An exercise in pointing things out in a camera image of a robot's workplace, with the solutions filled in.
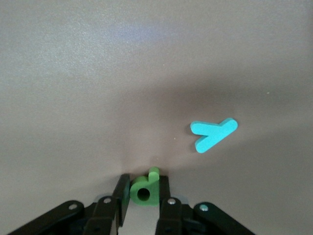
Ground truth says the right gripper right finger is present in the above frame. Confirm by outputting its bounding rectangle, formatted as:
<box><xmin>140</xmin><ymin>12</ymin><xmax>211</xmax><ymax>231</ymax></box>
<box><xmin>156</xmin><ymin>175</ymin><xmax>256</xmax><ymax>235</ymax></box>

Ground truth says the brown table cover mat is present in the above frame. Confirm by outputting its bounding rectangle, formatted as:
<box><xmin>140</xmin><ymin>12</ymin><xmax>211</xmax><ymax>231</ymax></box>
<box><xmin>0</xmin><ymin>0</ymin><xmax>313</xmax><ymax>235</ymax></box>

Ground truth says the green foam letter p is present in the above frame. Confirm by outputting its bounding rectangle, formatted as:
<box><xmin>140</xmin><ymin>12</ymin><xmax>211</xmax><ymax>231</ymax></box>
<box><xmin>129</xmin><ymin>166</ymin><xmax>160</xmax><ymax>208</ymax></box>

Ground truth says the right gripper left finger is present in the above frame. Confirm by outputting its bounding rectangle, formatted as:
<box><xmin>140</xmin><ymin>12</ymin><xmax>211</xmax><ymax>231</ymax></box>
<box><xmin>6</xmin><ymin>173</ymin><xmax>131</xmax><ymax>235</ymax></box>

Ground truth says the teal foam letter y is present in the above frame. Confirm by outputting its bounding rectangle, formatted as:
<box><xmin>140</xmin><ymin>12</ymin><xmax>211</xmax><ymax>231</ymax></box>
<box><xmin>190</xmin><ymin>117</ymin><xmax>238</xmax><ymax>154</ymax></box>

